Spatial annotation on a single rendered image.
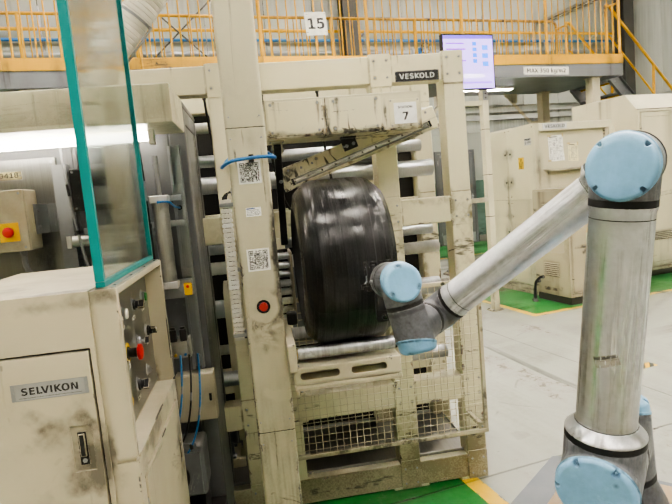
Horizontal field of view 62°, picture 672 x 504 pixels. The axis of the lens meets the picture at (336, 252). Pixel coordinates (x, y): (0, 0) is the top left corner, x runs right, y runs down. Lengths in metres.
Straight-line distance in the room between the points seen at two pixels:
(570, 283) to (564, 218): 5.15
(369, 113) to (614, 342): 1.36
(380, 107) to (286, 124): 0.37
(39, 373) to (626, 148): 1.18
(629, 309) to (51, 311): 1.10
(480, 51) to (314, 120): 4.15
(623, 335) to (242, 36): 1.41
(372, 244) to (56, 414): 0.96
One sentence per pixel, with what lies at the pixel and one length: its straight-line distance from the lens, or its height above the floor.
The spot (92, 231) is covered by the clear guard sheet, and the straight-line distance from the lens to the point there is 1.22.
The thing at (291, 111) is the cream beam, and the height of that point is 1.73.
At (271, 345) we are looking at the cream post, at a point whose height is 0.92.
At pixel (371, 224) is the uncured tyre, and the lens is 1.72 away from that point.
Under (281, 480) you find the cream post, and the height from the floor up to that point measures 0.44.
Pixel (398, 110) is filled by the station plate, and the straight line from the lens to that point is 2.21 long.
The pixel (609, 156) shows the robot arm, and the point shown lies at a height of 1.44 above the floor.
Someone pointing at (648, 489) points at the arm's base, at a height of 0.73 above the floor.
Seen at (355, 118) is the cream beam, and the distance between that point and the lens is 2.17.
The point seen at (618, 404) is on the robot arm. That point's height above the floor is 0.99.
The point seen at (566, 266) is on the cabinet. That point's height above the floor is 0.42.
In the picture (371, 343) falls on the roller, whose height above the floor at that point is 0.91.
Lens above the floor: 1.42
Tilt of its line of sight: 6 degrees down
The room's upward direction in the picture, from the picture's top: 5 degrees counter-clockwise
